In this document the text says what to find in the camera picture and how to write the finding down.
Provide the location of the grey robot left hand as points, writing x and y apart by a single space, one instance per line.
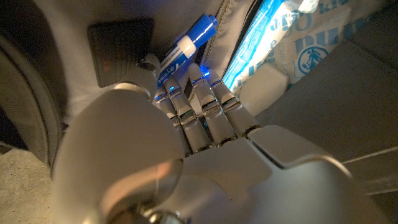
217 180

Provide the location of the blue dry erase marker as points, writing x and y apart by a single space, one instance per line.
192 37

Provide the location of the black backpack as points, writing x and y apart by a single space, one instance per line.
342 93

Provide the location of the small white box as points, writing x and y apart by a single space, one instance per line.
264 87

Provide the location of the blue white wipes pack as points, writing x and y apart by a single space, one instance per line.
280 40

